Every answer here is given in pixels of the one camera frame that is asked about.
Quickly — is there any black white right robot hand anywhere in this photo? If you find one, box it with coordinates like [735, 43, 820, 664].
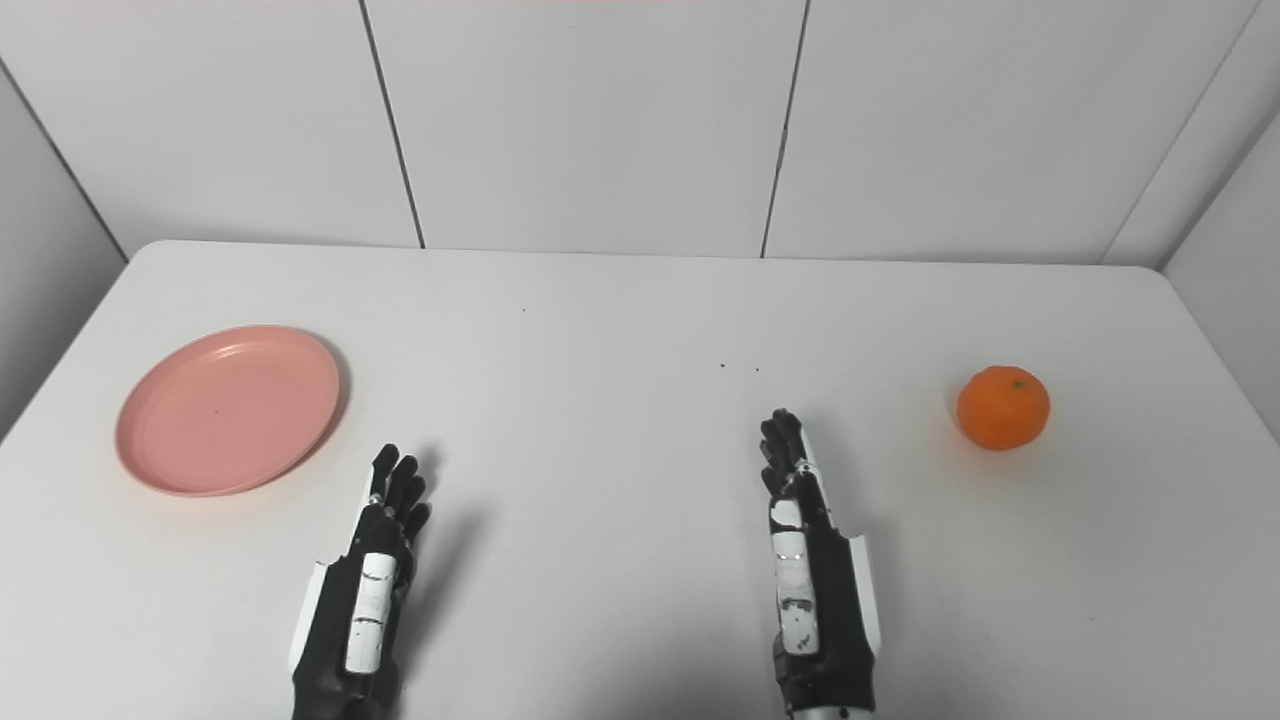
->
[758, 408, 883, 715]

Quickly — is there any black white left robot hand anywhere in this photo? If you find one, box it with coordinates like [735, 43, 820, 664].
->
[290, 443, 433, 720]

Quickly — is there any orange fruit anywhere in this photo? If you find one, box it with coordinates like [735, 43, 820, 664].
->
[956, 365, 1052, 452]

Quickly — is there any pink round plate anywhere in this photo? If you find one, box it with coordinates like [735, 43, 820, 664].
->
[114, 324, 342, 498]

